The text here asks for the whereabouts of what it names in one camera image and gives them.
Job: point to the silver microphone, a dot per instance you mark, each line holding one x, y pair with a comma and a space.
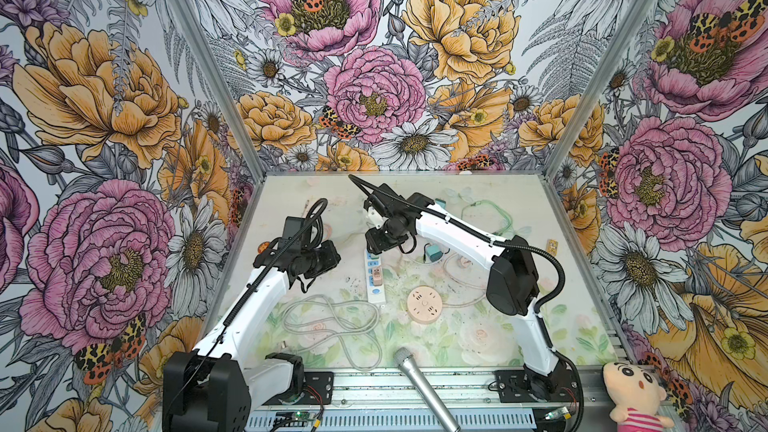
408, 366

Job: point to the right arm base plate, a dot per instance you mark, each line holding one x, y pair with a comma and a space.
510, 386

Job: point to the round pink socket hub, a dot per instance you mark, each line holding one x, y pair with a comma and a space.
424, 305

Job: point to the plush doll striped shirt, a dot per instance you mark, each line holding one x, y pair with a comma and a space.
637, 396

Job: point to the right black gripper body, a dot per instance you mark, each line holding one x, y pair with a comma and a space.
383, 237

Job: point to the small yellow tag card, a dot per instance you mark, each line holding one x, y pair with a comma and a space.
552, 247

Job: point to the teal plug adapter centre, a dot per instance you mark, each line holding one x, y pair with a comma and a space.
432, 253

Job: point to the small green circuit board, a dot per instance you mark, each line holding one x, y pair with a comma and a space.
297, 419

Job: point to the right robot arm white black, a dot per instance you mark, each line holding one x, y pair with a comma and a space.
521, 278

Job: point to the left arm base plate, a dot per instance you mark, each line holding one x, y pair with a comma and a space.
317, 388

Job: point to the red star badge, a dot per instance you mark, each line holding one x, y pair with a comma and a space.
264, 246

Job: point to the pink plug charger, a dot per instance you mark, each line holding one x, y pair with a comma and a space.
377, 277

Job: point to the white blue power strip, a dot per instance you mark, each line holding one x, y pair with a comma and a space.
375, 295

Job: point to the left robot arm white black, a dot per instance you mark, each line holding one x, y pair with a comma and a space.
211, 387

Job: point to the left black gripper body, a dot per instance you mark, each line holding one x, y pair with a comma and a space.
319, 259

